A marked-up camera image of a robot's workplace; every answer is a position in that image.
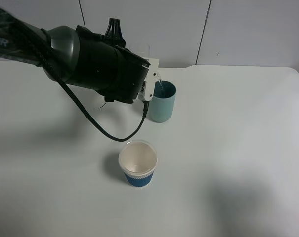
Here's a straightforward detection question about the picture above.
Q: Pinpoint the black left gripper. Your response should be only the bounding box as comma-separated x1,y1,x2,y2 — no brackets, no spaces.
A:
72,18,150,104

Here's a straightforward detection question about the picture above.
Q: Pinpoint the clear plastic drink bottle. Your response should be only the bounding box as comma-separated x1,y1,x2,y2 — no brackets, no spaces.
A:
156,72,162,84

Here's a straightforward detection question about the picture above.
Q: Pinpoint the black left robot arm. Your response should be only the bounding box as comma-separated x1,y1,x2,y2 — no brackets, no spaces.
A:
0,7,150,104

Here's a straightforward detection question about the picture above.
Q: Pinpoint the teal green cup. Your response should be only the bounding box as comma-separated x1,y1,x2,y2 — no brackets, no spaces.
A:
148,81,177,123

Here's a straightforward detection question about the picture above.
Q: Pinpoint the blue and white paper cup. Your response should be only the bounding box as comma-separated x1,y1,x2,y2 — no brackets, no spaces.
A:
118,140,158,187

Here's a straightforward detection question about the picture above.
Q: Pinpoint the tall clear glass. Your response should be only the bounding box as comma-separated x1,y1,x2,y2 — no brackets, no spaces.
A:
129,41,150,58

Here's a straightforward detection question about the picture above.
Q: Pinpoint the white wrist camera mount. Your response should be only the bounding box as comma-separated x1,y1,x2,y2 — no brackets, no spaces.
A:
138,57,159,101

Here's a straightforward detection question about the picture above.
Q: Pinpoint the black camera cable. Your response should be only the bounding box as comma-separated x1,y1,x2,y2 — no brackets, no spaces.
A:
15,24,150,142

